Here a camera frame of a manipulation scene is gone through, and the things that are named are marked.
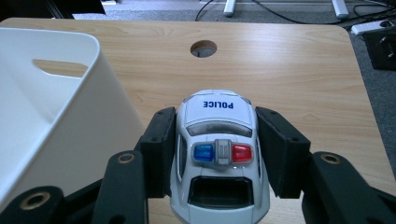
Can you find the white toy police car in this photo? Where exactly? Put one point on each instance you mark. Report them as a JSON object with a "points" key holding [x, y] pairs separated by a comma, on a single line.
{"points": [[218, 115]]}

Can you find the white power strip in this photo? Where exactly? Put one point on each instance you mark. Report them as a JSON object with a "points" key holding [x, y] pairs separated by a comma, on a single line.
{"points": [[367, 27]]}

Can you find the black metal stand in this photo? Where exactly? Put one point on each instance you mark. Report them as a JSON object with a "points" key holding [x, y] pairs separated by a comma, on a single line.
{"points": [[381, 49]]}

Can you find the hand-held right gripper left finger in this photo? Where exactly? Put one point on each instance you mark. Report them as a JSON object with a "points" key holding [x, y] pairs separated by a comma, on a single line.
{"points": [[155, 155]]}

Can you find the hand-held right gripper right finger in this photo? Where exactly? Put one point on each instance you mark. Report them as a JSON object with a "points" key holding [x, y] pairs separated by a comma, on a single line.
{"points": [[280, 155]]}

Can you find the white plastic bin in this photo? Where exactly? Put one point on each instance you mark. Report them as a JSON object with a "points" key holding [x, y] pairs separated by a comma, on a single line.
{"points": [[46, 124]]}

